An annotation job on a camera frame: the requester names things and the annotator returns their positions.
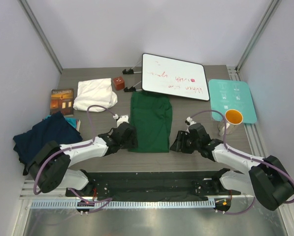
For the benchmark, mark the teal plastic cutting board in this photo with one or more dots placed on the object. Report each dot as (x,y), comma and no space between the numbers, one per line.
(228,94)

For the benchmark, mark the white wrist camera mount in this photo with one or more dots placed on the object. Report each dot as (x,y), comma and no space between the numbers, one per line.
(121,119)
(189,121)

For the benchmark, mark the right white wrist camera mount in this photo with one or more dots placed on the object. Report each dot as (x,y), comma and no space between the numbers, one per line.
(189,121)

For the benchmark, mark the whiteboard black stand foot near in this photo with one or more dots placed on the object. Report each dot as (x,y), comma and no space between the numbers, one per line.
(132,88)

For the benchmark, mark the white mug orange inside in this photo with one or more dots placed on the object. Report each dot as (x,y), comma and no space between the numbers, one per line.
(233,119)

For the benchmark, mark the whiteboard black stand foot far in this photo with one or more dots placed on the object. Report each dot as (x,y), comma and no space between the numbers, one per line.
(131,70)

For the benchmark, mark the brown paperback book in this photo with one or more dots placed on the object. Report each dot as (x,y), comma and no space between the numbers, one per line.
(62,101)

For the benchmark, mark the red brown cube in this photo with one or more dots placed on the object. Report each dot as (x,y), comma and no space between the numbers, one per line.
(119,83)

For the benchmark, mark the perforated metal rail strip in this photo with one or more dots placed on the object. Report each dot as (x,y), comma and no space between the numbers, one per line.
(74,203)

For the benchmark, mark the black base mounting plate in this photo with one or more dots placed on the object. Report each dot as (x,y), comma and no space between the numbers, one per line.
(198,183)

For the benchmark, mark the whiteboard black stand foot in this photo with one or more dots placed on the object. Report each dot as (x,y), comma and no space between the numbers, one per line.
(132,88)
(131,70)

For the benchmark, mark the navy blue t-shirt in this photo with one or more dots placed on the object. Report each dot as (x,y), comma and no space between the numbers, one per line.
(53,128)

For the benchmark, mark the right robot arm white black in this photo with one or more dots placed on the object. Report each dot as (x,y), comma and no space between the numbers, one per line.
(264,178)

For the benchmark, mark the white folded t-shirt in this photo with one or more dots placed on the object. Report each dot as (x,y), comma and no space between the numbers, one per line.
(95,92)

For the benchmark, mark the green t-shirt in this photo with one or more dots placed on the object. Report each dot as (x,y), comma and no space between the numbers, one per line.
(151,115)

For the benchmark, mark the teal t-shirt under pile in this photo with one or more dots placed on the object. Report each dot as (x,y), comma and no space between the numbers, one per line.
(74,122)

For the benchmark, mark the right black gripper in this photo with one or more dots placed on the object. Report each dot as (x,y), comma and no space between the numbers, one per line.
(181,136)

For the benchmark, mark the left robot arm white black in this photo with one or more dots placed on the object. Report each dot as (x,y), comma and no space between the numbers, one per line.
(50,168)

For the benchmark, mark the white whiteboard with black frame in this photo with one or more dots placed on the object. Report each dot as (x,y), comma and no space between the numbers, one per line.
(174,77)

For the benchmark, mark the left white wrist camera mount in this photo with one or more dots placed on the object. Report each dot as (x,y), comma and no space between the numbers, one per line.
(121,119)

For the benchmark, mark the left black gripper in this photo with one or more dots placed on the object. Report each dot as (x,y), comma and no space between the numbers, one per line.
(133,142)

